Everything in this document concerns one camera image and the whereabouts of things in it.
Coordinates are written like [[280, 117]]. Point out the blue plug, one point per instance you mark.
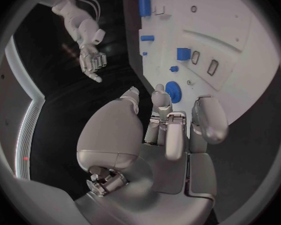
[[174, 68]]

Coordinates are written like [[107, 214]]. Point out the blue gear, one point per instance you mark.
[[173, 92]]

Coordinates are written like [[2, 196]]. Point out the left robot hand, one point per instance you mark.
[[112, 131]]

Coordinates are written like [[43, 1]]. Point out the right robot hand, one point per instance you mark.
[[89, 60]]

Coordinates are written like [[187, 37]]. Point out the large blue cylinder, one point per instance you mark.
[[144, 7]]

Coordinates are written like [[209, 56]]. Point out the white task board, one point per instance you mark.
[[201, 31]]

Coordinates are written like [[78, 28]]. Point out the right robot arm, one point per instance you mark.
[[72, 16]]

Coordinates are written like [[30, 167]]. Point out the short blue cylinder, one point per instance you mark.
[[147, 38]]

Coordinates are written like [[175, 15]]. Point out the small blue peg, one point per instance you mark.
[[144, 53]]

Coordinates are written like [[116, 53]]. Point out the blue block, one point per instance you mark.
[[182, 54]]

